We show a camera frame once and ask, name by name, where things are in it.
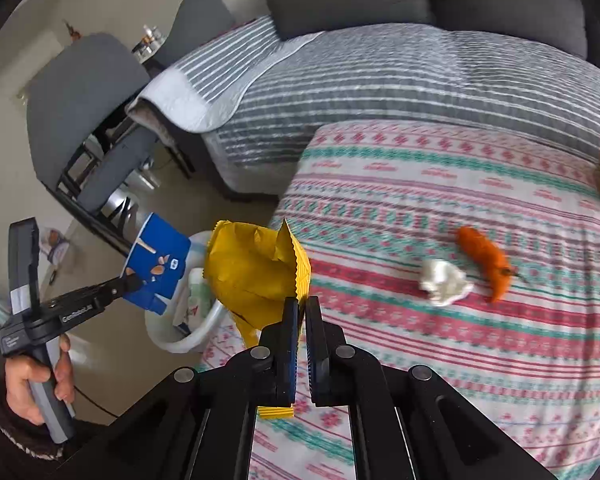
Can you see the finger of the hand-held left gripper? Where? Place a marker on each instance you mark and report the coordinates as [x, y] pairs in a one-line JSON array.
[[120, 289]]

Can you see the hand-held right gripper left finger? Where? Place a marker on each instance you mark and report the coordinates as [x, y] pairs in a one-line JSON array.
[[289, 355]]

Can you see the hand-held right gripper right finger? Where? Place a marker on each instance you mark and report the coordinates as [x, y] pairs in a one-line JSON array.
[[314, 355]]

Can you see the torn blue snack box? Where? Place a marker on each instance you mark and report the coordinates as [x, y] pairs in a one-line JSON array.
[[160, 255]]

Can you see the white trash bin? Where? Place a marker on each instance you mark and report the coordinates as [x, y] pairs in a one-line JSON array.
[[180, 342]]

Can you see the yellow snack wrapper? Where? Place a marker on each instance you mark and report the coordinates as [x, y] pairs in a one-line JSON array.
[[250, 275]]

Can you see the person's left forearm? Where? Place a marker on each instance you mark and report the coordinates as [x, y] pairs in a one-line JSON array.
[[10, 450]]

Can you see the person's left hand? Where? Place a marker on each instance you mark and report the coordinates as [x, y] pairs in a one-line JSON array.
[[22, 385]]

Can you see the crumpled white tissue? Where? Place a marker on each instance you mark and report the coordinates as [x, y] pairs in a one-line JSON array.
[[445, 282]]

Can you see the grey chair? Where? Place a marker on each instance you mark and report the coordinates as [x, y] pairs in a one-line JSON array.
[[200, 15], [80, 90]]

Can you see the orange peel piece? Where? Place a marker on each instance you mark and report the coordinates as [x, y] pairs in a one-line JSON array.
[[485, 257]]

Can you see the small glass jars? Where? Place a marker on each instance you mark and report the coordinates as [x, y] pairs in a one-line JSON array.
[[150, 40]]

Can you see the grey striped quilt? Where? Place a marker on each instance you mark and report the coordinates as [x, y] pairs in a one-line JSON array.
[[380, 85]]

